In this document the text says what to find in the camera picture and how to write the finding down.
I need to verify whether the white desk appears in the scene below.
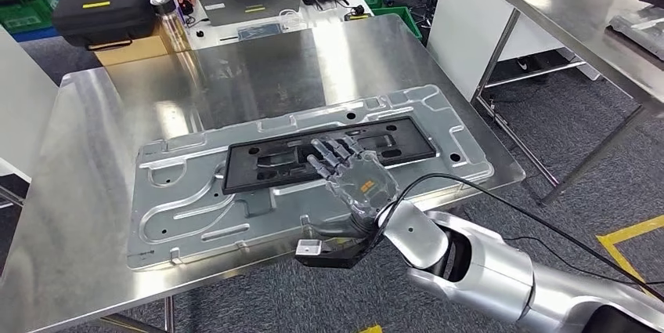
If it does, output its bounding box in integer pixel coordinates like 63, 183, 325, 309
176, 0, 374, 52

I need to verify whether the white cabinet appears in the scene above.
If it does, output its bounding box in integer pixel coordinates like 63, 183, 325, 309
426, 0, 603, 102

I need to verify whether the black floor cable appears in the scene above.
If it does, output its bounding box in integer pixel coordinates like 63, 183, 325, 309
503, 236, 664, 288

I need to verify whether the black shoe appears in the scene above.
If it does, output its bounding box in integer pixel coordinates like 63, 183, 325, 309
516, 55, 547, 82

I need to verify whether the stamped grey metal panel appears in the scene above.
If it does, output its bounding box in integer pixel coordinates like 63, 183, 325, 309
125, 84, 496, 273

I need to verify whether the grey laptop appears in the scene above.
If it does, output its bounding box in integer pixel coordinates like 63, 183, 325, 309
199, 0, 305, 27

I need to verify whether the cardboard box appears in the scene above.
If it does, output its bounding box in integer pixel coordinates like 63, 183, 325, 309
93, 21, 182, 68

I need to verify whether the black carry case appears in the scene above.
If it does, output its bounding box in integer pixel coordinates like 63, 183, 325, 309
52, 0, 157, 52

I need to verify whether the white partition panel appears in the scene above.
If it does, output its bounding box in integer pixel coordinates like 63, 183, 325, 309
0, 24, 59, 182

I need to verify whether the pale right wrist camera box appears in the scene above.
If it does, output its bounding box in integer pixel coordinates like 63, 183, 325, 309
295, 239, 323, 257

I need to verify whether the steel workbench table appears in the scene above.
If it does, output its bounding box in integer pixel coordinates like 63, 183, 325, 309
0, 13, 526, 333

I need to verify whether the black plastic plate frame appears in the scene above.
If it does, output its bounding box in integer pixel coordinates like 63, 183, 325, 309
222, 116, 438, 196

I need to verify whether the blue storage rack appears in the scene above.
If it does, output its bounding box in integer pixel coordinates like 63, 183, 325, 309
10, 0, 87, 44

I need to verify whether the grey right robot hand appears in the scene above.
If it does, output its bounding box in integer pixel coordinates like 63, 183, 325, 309
305, 136, 400, 229

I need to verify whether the steel side table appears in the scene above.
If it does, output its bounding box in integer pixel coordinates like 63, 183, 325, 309
471, 0, 664, 207

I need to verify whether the grey metal part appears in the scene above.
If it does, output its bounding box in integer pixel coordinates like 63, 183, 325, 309
607, 5, 664, 63

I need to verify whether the clear plastic item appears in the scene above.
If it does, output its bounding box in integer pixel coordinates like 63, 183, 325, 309
279, 9, 308, 31

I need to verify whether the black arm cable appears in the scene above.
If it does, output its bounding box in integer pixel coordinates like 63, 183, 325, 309
358, 172, 664, 303

